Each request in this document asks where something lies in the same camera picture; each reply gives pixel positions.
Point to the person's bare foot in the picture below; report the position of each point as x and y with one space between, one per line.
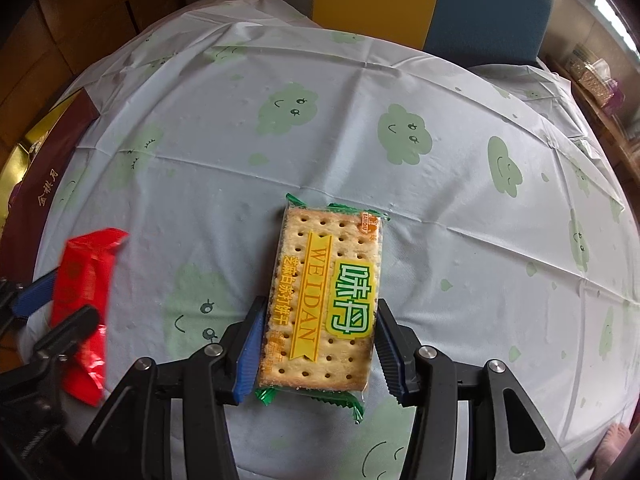
616 445

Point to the gold tin box maroon sides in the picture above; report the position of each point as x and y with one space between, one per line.
45 185

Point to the green yellow cracker packet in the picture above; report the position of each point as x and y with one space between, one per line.
320 285

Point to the pink container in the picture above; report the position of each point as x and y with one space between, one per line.
614 95

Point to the patterned beige box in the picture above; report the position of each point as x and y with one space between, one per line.
596 82

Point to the grey yellow blue chair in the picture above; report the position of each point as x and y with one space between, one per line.
480 15

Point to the wooden side table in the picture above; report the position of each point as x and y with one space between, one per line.
620 135

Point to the plain red snack packet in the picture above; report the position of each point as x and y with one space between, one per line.
82 270

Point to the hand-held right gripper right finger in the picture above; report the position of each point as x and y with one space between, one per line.
390 360

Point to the white tablecloth green cloud print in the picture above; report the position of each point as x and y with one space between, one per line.
350 160

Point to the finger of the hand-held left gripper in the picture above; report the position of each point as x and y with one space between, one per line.
70 332
35 295

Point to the window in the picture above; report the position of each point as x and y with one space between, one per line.
620 15

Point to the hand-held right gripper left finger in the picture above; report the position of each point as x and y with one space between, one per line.
250 355

